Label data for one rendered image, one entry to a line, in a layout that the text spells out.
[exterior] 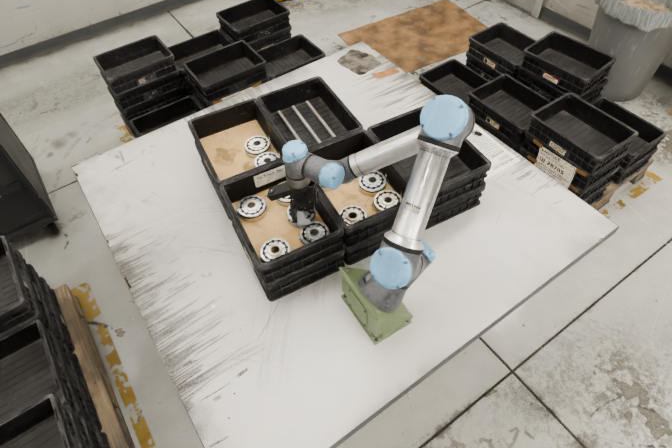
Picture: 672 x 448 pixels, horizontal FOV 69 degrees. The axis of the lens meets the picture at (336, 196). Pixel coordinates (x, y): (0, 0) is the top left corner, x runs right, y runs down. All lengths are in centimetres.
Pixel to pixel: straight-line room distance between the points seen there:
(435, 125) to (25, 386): 179
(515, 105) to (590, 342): 131
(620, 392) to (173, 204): 205
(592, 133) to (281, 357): 190
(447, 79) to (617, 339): 177
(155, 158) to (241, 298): 85
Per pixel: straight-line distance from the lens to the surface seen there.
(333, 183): 142
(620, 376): 262
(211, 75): 310
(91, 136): 377
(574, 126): 281
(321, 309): 171
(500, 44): 352
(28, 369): 234
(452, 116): 128
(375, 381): 160
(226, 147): 207
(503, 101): 304
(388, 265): 133
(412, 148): 147
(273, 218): 178
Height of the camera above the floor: 221
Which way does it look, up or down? 49 degrees down
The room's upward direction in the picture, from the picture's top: 4 degrees counter-clockwise
